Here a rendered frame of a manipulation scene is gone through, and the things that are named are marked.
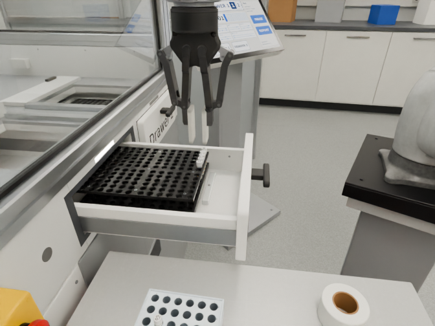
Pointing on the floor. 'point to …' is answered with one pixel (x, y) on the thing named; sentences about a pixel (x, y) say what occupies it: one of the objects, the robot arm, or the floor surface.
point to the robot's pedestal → (390, 246)
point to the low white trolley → (236, 292)
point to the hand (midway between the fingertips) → (198, 125)
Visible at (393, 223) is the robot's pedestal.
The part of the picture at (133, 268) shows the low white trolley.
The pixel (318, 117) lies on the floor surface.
